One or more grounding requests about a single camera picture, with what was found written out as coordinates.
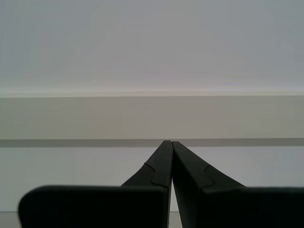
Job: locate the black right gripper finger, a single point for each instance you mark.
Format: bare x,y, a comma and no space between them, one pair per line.
95,206
225,206

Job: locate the long beige wall board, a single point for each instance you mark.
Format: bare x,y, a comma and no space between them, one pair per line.
142,118

